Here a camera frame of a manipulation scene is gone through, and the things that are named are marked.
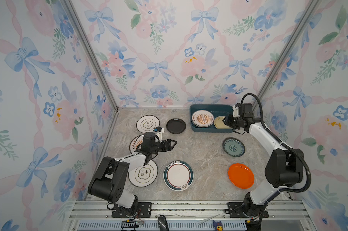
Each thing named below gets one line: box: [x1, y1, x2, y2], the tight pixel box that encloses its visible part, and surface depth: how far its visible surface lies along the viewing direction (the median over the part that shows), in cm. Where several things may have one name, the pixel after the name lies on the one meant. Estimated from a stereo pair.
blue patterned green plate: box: [222, 137, 246, 158], surface depth 100 cm
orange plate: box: [227, 163, 255, 190], surface depth 85 cm
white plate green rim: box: [163, 160, 195, 192], surface depth 87 cm
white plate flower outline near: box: [128, 159, 159, 188], surface depth 87 cm
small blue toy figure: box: [212, 219, 224, 231], surface depth 69 cm
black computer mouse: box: [157, 214, 170, 231], surface depth 67 cm
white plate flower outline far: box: [136, 114, 161, 134], surface depth 112 cm
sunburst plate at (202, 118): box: [191, 109, 214, 128], surface depth 115 cm
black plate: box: [165, 118, 187, 135], surface depth 110 cm
